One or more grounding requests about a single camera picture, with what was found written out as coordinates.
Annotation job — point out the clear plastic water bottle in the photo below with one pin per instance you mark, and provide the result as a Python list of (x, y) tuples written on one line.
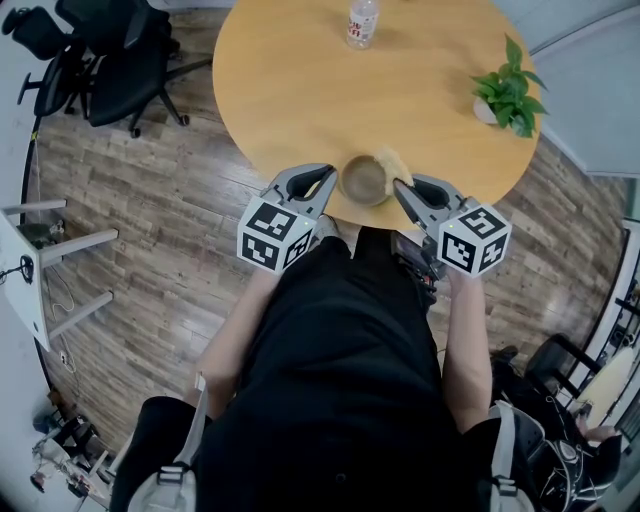
[(361, 25)]

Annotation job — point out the person's grey shoe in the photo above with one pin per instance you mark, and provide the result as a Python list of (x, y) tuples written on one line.
[(327, 227)]

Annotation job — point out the black chair frame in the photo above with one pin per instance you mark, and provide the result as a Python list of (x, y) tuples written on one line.
[(542, 357)]

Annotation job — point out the potted green plant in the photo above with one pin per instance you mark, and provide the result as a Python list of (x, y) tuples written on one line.
[(510, 95)]

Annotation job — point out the black waist device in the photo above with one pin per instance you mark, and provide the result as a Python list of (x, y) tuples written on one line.
[(407, 255)]

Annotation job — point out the black round desk fitting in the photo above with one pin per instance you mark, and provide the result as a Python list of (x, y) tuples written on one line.
[(26, 265)]

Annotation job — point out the person's black clothing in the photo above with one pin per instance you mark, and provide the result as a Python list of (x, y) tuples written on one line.
[(340, 390)]

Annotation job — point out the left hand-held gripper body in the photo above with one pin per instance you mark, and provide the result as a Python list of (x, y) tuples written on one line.
[(265, 235)]

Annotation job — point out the black office chair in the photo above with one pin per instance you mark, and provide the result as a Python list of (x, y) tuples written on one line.
[(130, 65), (45, 65)]

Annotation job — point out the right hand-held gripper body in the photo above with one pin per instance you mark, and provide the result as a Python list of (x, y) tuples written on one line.
[(470, 240)]

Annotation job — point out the white desk with legs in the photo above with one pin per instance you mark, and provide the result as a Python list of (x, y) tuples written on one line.
[(22, 310)]

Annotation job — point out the person's right forearm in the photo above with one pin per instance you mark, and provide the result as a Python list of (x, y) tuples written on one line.
[(467, 360)]

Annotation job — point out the person's left forearm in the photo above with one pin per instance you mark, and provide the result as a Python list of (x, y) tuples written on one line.
[(235, 340)]

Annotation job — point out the white round side table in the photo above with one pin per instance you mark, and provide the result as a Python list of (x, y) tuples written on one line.
[(612, 377)]

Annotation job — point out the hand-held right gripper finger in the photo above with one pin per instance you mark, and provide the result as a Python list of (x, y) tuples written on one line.
[(435, 192), (412, 205)]

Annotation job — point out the brown bowl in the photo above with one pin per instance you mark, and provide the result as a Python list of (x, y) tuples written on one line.
[(362, 182)]

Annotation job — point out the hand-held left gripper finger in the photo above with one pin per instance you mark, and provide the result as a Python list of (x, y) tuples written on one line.
[(324, 197), (305, 181)]

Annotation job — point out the white shelving rack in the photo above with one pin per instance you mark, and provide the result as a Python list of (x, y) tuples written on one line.
[(625, 310)]

